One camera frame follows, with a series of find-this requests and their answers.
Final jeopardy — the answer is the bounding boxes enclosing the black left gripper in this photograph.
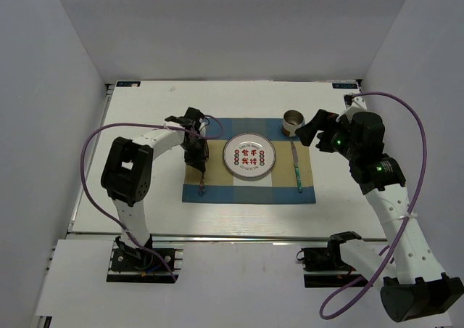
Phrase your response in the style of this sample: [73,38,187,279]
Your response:
[181,135,207,172]

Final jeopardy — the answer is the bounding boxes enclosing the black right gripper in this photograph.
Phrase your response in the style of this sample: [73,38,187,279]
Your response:
[295,109,360,160]

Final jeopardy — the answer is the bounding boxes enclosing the metal cup white sleeve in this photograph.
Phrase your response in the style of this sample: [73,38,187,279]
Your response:
[281,110,305,138]

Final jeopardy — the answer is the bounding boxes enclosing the green handled table knife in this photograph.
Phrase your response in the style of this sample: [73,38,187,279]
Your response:
[290,138,303,194]

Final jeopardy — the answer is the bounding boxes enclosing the iridescent metal fork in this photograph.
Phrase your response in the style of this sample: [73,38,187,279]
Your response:
[198,172,206,196]

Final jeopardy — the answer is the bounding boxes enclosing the white plate red lettering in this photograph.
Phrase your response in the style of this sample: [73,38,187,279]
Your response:
[223,133,276,180]

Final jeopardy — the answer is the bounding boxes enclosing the blue beige checked placemat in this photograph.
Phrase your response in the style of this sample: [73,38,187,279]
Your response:
[182,118,316,205]

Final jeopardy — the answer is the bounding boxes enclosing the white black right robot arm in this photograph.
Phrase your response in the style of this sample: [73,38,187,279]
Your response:
[296,110,463,322]

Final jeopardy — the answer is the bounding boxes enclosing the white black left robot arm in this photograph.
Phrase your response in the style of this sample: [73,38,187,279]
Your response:
[101,107,209,269]

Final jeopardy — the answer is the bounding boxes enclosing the right blue corner label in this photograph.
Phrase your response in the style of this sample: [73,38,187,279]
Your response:
[332,83,358,89]

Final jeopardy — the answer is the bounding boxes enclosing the blue corner label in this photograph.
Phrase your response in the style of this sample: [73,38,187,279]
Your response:
[332,83,358,89]
[115,81,141,88]

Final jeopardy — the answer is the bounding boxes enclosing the left blue corner label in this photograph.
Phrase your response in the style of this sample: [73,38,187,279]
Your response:
[115,81,141,88]

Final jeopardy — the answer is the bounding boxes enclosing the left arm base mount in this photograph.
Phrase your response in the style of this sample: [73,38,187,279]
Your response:
[106,245,183,284]

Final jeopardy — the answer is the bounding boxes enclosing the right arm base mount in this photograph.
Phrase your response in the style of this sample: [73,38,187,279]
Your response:
[296,247,368,289]

